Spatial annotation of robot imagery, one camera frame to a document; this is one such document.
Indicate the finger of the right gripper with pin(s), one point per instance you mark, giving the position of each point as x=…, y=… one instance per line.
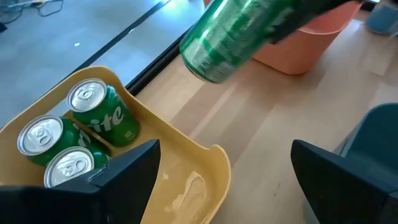
x=304, y=12

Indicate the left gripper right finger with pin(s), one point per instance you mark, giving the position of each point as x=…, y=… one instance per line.
x=351, y=193

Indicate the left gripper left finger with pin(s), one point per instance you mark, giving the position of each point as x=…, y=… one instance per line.
x=77, y=202

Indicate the green soda can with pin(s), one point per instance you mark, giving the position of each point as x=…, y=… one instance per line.
x=227, y=40
x=68, y=166
x=102, y=115
x=40, y=135

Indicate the dark blue plastic bin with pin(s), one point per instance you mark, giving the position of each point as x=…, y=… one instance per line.
x=379, y=130

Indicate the orange plastic bin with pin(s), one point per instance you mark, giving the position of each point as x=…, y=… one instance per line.
x=295, y=53

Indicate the yellow plastic bin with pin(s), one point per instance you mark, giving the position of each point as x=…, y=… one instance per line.
x=186, y=186

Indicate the black aluminium table frame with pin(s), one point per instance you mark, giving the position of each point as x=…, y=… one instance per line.
x=161, y=59

